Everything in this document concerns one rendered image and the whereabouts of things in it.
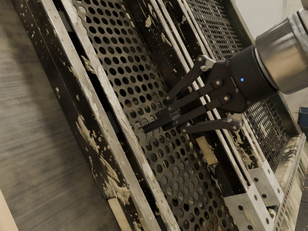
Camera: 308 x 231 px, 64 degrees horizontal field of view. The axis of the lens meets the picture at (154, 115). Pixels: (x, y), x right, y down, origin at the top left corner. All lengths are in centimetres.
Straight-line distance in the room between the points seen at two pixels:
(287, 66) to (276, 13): 343
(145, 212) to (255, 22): 353
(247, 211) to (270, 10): 327
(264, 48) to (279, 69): 3
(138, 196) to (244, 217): 39
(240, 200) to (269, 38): 46
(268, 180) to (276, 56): 56
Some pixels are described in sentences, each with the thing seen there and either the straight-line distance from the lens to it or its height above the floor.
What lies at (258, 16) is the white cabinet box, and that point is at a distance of 378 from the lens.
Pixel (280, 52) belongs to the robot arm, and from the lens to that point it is 32.
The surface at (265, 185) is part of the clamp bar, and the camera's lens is 85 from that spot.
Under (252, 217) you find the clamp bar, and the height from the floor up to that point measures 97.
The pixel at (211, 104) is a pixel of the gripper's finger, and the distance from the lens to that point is 38.
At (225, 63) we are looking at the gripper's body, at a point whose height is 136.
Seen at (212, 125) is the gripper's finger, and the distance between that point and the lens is 40.
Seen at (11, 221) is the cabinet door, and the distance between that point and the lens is 36.
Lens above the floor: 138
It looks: 16 degrees down
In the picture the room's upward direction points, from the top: straight up
